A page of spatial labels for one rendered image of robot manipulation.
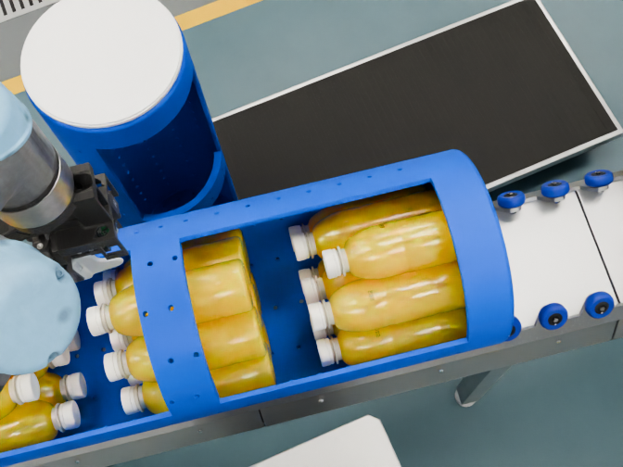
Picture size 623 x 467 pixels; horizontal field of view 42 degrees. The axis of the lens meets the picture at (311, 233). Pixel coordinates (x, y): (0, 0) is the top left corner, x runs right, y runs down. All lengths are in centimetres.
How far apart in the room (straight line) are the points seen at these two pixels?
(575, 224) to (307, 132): 109
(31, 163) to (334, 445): 56
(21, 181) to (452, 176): 60
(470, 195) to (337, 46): 162
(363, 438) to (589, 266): 53
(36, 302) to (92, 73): 95
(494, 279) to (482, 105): 137
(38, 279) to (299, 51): 217
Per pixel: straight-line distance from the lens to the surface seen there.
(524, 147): 234
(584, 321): 137
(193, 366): 105
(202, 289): 106
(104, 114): 139
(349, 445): 106
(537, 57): 249
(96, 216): 79
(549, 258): 139
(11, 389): 118
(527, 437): 226
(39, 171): 69
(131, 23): 147
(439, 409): 224
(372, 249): 106
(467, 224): 105
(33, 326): 52
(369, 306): 109
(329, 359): 116
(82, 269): 90
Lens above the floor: 220
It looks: 69 degrees down
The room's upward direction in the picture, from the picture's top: 7 degrees counter-clockwise
